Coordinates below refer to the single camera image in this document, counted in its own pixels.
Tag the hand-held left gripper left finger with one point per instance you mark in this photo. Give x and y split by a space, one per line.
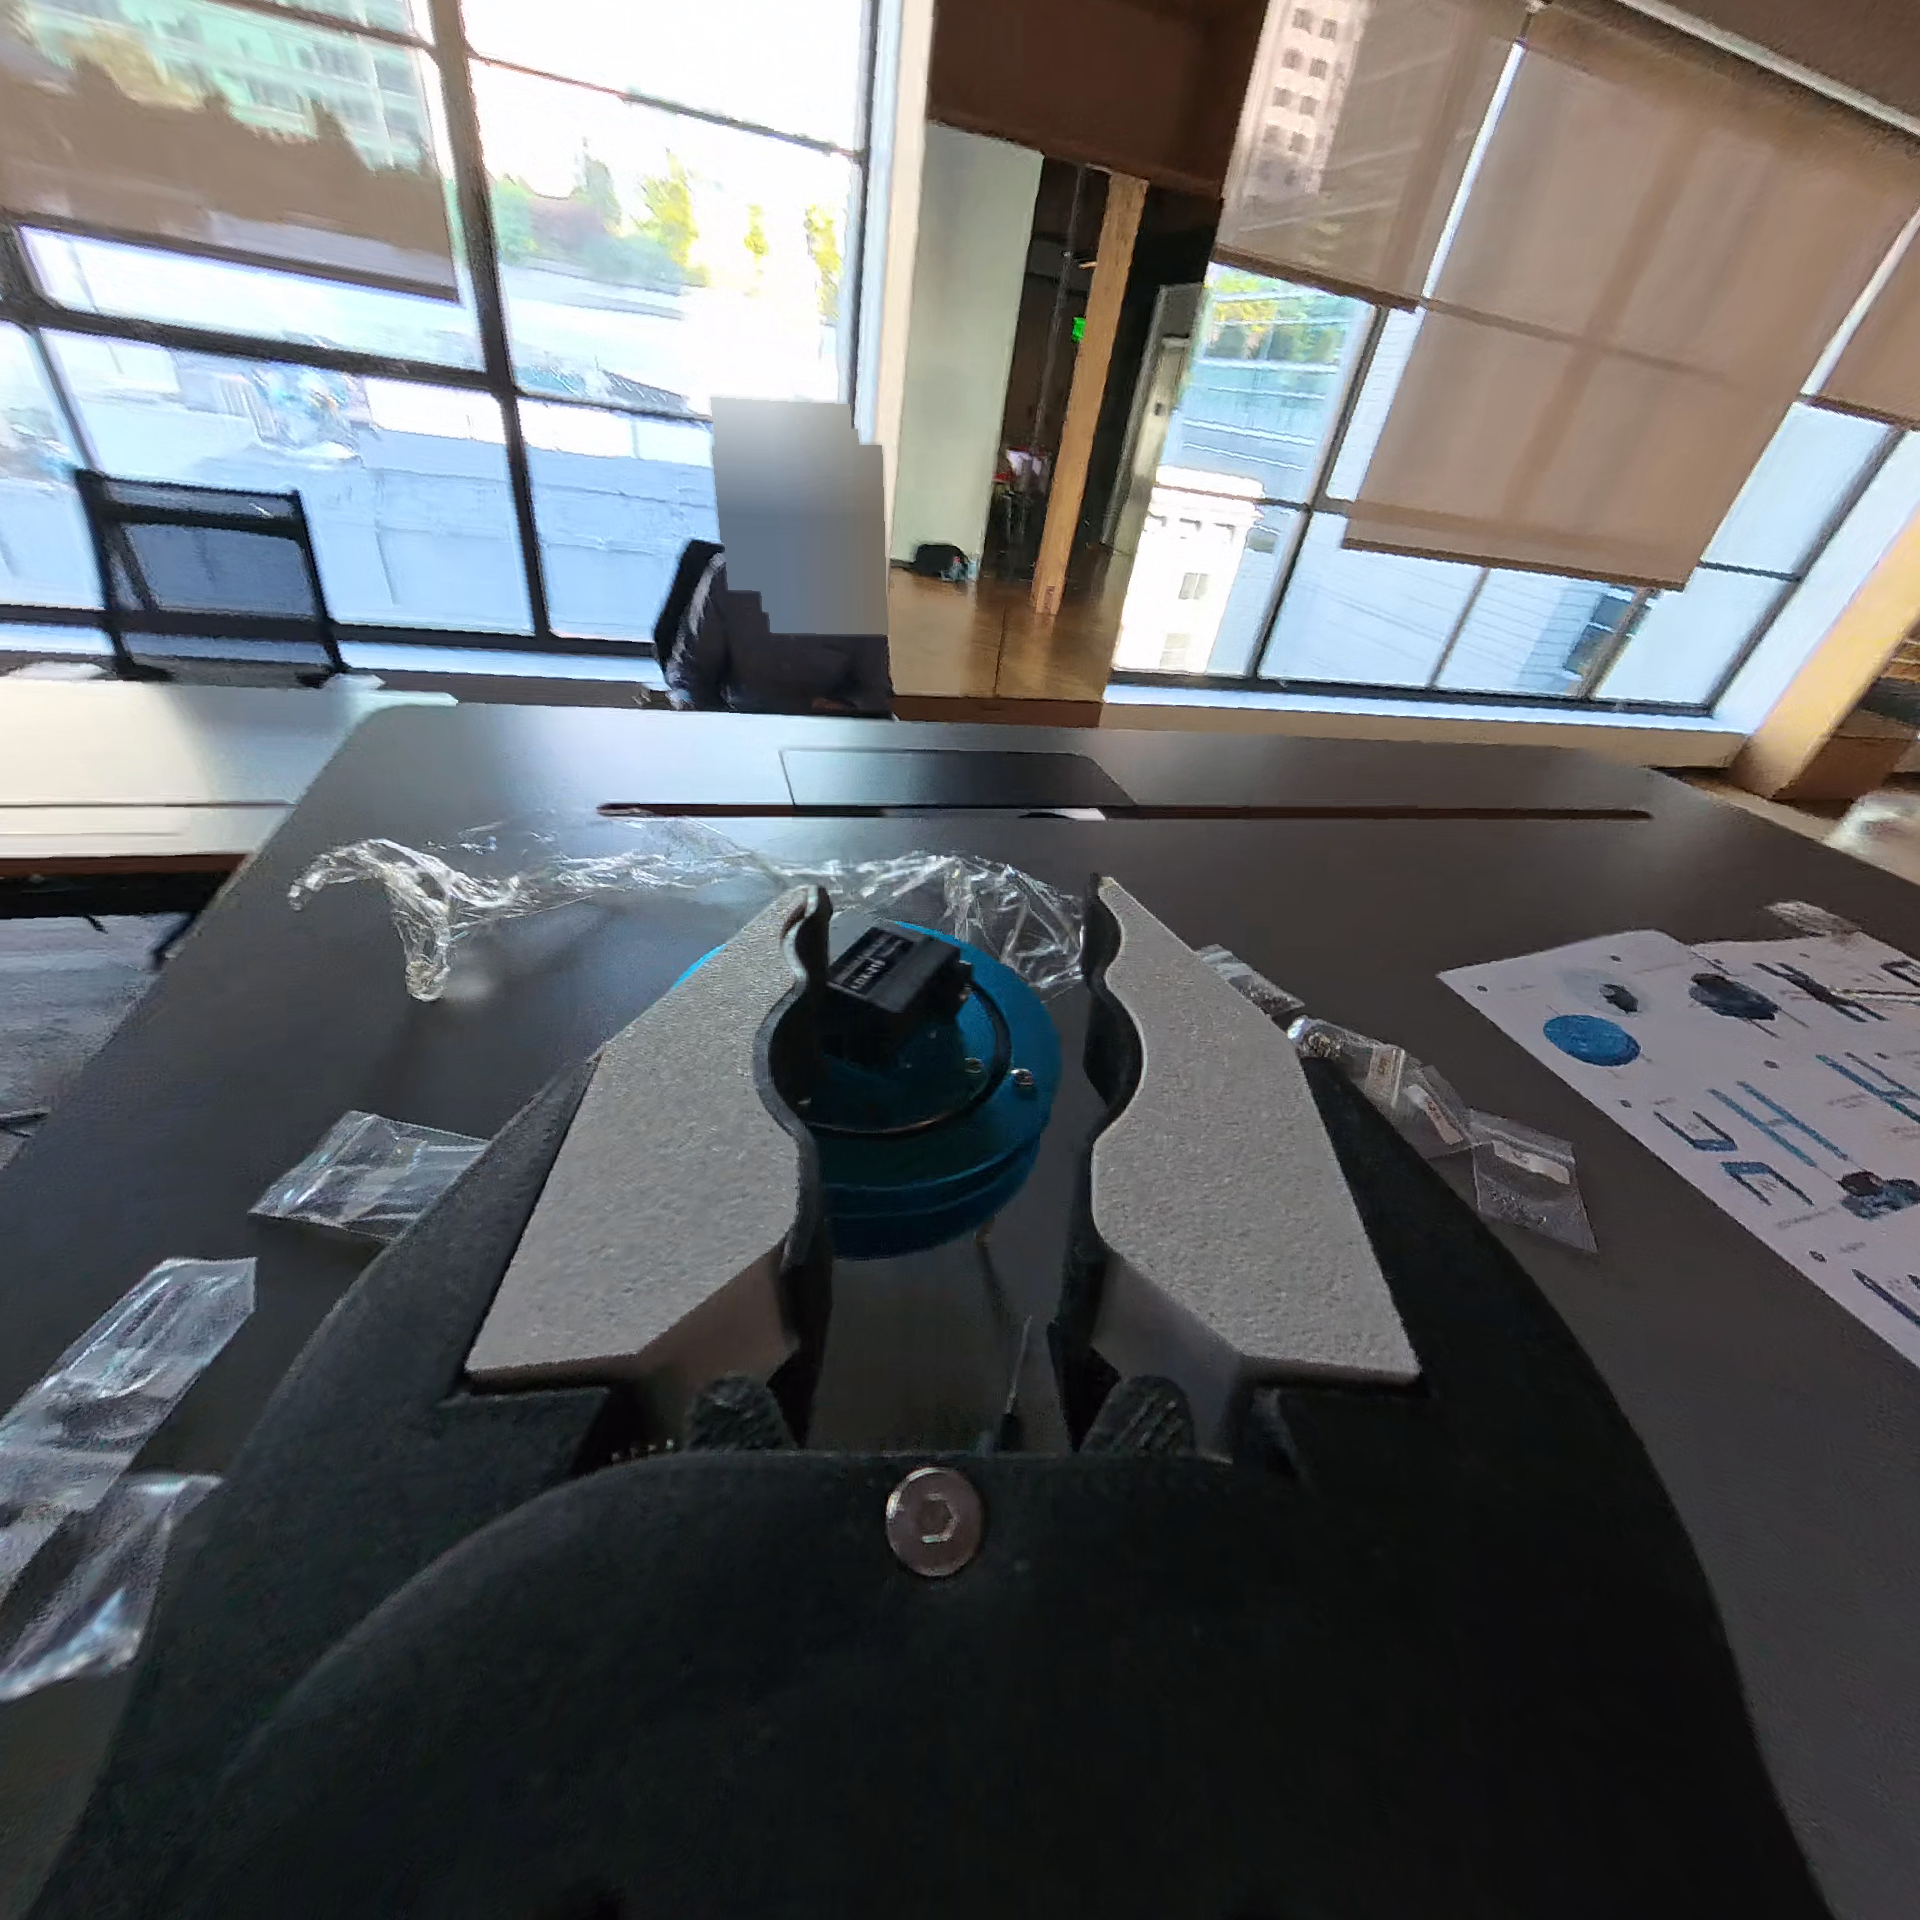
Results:
644 1171

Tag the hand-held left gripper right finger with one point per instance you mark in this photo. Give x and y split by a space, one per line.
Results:
1236 1171

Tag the blue round base with motor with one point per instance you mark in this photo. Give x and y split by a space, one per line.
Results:
900 1184

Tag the small plastic parts bag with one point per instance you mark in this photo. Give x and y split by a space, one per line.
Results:
1349 1061
1441 1109
1530 1184
1243 979
360 1178
1812 917

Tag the crumpled clear plastic wrap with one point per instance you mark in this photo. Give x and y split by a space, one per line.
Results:
435 901
1881 833

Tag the white instruction booklet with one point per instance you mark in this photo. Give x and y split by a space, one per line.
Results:
1723 1078

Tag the long clear plastic bag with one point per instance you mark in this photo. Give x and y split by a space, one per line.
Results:
118 1349
75 1574

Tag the black framed window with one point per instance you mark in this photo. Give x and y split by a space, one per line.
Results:
661 300
1349 600

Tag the office table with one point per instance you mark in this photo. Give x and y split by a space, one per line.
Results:
148 764

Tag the black bag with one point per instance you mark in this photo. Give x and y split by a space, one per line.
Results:
941 561

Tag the black office chair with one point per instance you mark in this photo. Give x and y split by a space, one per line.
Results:
211 570

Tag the wooden beam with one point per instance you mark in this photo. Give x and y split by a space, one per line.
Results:
1828 660

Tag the beige roller blind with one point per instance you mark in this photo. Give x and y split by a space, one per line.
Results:
1620 329
1881 345
225 180
1365 149

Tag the wooden post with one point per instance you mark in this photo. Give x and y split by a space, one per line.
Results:
1084 389

